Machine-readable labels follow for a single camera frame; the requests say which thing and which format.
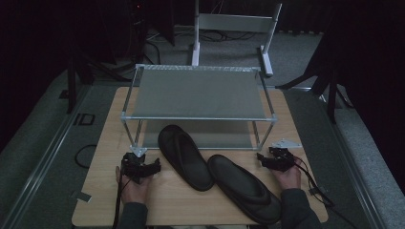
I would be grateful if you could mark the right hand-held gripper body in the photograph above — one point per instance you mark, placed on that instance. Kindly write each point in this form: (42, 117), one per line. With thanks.
(281, 157)

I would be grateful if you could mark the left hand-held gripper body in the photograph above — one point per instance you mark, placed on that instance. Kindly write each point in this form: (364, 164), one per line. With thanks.
(133, 167)

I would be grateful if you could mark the black slipper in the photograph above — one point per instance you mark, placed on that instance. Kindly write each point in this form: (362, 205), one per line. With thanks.
(243, 187)
(184, 157)

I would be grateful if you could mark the metal shoe rack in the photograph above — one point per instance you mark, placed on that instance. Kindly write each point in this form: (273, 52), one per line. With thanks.
(199, 93)

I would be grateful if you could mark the person's left hand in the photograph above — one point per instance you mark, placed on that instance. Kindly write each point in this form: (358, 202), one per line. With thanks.
(135, 189)

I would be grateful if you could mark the person's right hand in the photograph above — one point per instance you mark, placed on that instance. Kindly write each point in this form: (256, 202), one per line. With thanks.
(290, 179)

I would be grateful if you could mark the black floor socket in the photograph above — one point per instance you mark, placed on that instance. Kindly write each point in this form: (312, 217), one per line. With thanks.
(84, 119)

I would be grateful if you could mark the black tripod stand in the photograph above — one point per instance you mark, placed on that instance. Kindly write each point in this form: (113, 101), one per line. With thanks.
(71, 86)
(331, 95)

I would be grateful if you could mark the white metal stand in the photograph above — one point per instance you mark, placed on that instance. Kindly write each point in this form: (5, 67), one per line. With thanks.
(235, 22)

